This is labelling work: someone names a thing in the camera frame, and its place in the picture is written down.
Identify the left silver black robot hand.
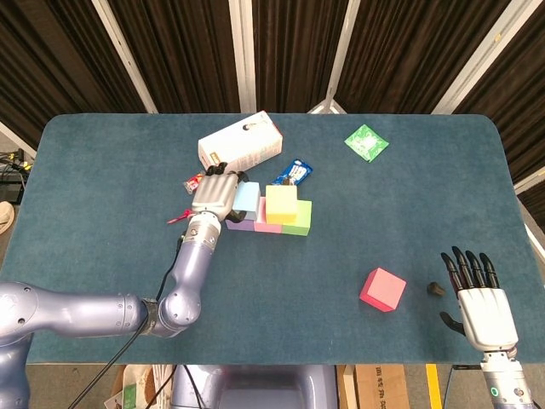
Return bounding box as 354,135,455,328
189,161,250,225

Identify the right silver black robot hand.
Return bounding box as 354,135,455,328
439,245,520,353

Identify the light blue foam cube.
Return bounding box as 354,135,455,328
231,181,262,222

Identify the purple foam cube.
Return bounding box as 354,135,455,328
224,215,257,233

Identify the yellow foam cube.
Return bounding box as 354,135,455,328
264,184,300,226

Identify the green foam cube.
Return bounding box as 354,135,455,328
281,199,313,237

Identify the red foam cube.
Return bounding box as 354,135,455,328
359,267,407,315

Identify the small red candy packet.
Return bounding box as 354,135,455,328
182,171,206,196

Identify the red feather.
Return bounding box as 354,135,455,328
166,207,193,226

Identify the white cardboard carton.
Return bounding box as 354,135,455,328
197,110,284,174

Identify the pink foam cube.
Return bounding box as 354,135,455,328
253,196,284,234

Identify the blue cookie packet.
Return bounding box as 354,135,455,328
271,158,314,187

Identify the teal table cloth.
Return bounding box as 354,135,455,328
0,112,545,366

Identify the brown cardboard box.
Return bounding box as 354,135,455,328
336,364,410,409

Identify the dark brown curtain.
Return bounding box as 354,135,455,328
0,0,545,184

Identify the green sachet packet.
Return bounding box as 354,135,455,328
343,124,390,164

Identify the blue-grey robot torso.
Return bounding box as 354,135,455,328
169,364,340,409

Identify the black electronics box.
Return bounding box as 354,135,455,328
0,168,26,204

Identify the straw hat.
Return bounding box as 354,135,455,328
0,201,17,235

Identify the white paper bag green print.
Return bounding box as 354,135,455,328
104,365,175,409

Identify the white frame pole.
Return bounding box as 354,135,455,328
306,0,363,115
228,0,257,114
91,0,158,114
431,0,524,115

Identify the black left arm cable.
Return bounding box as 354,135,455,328
63,232,185,409

